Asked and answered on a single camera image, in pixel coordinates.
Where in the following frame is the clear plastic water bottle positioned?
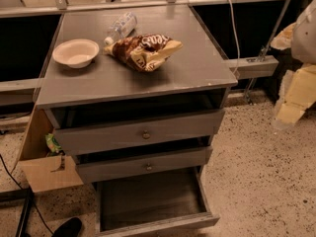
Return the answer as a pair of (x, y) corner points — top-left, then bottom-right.
(104, 12), (137, 45)

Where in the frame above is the grey bottom drawer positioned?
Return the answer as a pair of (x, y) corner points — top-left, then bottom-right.
(96, 167), (219, 237)

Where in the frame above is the grey drawer cabinet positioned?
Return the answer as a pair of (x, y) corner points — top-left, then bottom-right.
(35, 4), (239, 237)

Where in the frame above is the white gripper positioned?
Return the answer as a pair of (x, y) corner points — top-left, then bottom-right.
(271, 0), (316, 129)

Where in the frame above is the metal diagonal rod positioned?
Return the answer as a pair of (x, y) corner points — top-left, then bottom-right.
(244, 0), (291, 105)

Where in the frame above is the black shoe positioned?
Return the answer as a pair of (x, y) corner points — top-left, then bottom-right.
(51, 217), (82, 237)

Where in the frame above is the grey wooden rail beam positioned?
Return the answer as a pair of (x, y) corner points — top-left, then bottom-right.
(224, 55), (278, 80)

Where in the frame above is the white hanging cable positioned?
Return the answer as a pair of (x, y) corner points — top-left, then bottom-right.
(214, 0), (241, 78)

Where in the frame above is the grey top drawer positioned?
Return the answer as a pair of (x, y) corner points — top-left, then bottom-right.
(54, 110), (224, 155)

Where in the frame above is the brown cardboard box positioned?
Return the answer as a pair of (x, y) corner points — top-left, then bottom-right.
(18, 108), (83, 193)

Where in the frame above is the grey middle drawer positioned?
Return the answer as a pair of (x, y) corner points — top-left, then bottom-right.
(76, 146), (212, 184)

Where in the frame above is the black floor cable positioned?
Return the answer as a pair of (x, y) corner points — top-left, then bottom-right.
(0, 153), (55, 236)

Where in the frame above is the green snack bag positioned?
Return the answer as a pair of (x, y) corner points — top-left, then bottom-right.
(45, 133), (62, 154)

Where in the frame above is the brown chip bag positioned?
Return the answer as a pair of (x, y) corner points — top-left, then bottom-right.
(104, 34), (183, 72)

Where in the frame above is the grey drawer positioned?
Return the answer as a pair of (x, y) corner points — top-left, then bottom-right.
(54, 110), (224, 155)
(76, 146), (212, 184)
(96, 167), (219, 237)

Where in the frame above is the white paper bowl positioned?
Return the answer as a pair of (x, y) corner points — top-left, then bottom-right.
(52, 39), (100, 68)

